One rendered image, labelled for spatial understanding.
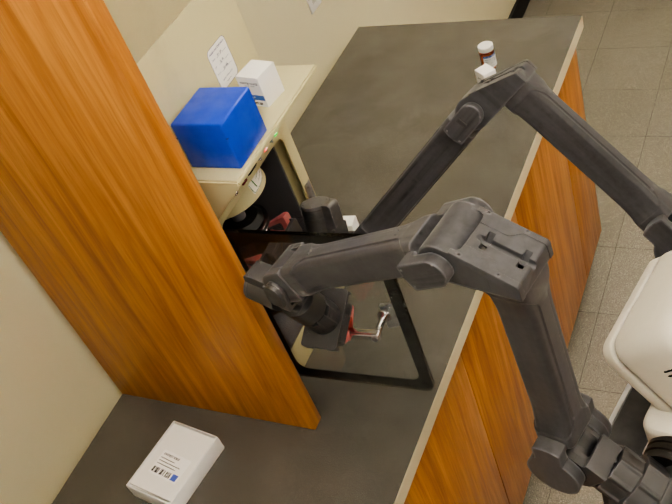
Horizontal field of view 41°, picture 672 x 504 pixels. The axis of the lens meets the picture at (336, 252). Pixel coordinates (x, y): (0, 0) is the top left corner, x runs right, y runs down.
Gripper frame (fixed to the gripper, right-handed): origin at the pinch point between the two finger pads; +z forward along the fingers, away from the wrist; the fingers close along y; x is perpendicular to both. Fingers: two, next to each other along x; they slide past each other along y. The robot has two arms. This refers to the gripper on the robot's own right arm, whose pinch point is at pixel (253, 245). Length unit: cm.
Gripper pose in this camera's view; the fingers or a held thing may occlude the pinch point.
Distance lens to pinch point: 183.4
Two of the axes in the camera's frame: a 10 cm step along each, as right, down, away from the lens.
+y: -3.7, 7.2, -5.8
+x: 3.5, 6.9, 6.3
